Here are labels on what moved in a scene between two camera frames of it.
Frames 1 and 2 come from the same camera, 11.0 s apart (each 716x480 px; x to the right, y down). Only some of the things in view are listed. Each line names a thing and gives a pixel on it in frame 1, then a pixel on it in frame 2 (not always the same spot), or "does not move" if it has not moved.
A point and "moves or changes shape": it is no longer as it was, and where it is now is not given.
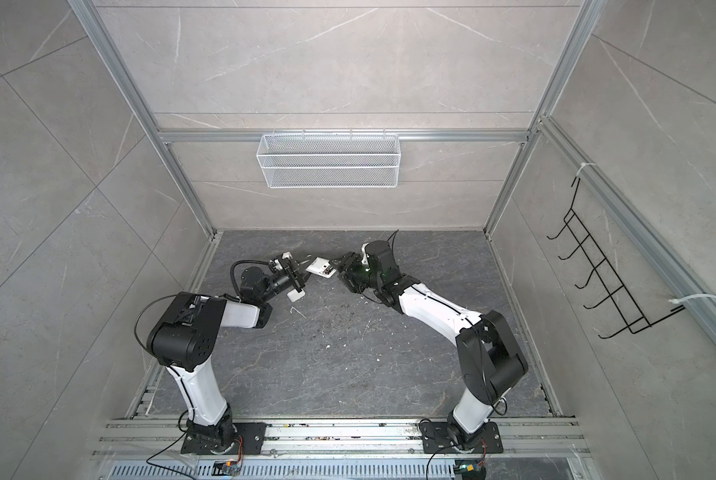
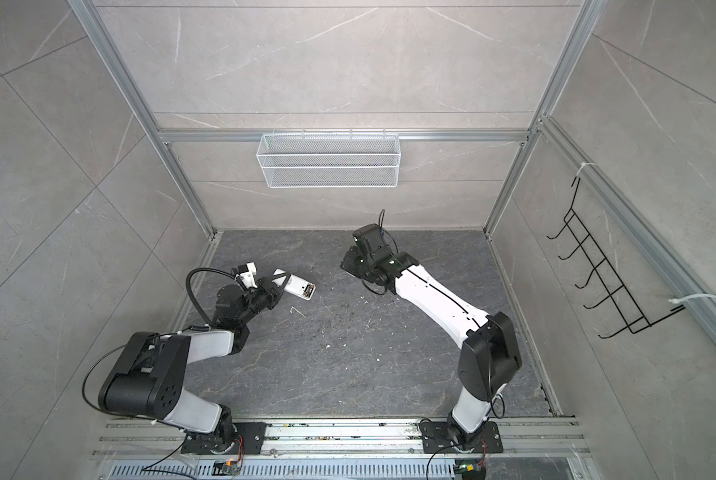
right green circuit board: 470,469 does not move
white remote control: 321,266 moves or changes shape
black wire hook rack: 624,305 does not move
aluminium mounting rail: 300,438 does not move
